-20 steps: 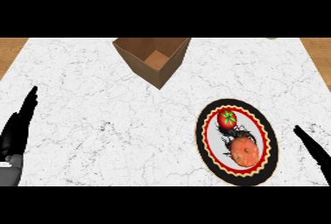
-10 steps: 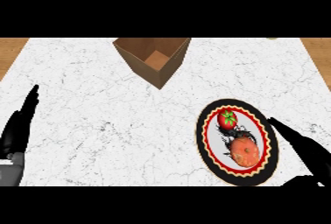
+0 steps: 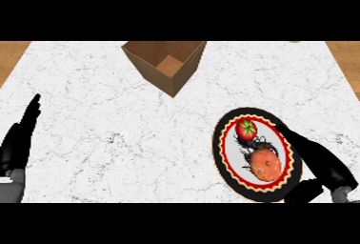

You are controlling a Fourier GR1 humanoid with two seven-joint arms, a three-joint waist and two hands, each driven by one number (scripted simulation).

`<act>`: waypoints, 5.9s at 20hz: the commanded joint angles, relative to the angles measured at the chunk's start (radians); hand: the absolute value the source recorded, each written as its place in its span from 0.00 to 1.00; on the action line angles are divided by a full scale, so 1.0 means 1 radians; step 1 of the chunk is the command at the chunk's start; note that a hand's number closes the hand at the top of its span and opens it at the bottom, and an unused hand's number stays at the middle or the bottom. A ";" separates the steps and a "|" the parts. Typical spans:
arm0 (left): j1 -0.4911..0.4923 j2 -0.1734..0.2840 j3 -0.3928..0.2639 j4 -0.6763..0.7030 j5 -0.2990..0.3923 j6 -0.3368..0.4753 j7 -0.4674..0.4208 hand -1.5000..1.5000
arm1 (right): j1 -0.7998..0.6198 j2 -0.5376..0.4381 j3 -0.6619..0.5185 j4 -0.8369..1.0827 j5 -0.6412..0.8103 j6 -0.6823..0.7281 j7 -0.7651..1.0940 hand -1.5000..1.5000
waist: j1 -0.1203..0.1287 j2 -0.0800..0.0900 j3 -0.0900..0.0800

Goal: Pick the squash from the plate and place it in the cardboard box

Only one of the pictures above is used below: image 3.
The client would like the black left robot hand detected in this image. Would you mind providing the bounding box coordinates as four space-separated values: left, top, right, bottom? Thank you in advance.
0 92 42 177

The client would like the red tomato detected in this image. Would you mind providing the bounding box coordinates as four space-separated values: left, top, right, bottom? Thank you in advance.
234 119 257 142

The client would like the black red patterned plate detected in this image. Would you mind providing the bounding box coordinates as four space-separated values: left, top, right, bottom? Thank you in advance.
210 107 303 203

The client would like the orange squash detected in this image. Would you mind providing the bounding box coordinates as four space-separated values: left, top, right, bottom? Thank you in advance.
249 148 284 183

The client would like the brown cardboard box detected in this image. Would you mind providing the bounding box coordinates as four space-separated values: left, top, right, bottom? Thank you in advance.
120 41 207 98

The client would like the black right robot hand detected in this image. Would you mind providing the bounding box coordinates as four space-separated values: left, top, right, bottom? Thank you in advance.
274 124 360 204

